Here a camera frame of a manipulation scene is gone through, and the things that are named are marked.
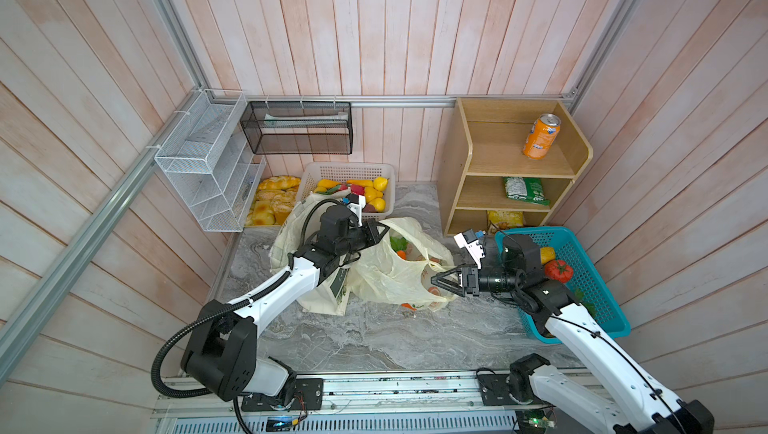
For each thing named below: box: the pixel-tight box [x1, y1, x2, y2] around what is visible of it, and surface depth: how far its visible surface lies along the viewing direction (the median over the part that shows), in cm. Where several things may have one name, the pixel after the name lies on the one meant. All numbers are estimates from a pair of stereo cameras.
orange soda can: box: [522, 113, 562, 160], surface depth 78 cm
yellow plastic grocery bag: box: [348, 217, 457, 313], surface depth 78 cm
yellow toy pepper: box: [540, 246, 556, 265], surface depth 97 cm
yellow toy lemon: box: [373, 176, 389, 191], surface depth 116 cm
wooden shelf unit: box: [437, 97, 593, 237], surface depth 92 cm
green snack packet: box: [504, 177, 551, 206], surface depth 93 cm
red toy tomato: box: [544, 259, 573, 283], surface depth 91 cm
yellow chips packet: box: [487, 210, 524, 227], surface depth 106 cm
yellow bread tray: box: [245, 175, 301, 226], surface depth 109 cm
